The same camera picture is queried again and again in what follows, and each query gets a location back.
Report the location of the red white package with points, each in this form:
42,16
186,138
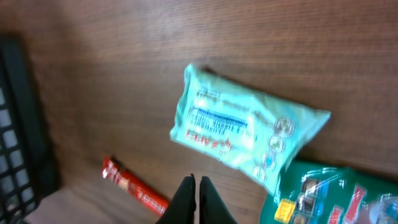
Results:
134,186

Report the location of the light green wipes packet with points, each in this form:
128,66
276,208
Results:
248,130

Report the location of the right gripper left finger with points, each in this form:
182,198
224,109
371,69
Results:
181,209

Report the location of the grey plastic mesh basket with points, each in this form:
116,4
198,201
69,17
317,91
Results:
29,170

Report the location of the green 3M gloves package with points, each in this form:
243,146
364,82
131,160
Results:
311,193

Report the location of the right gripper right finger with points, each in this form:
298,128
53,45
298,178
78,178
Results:
212,208

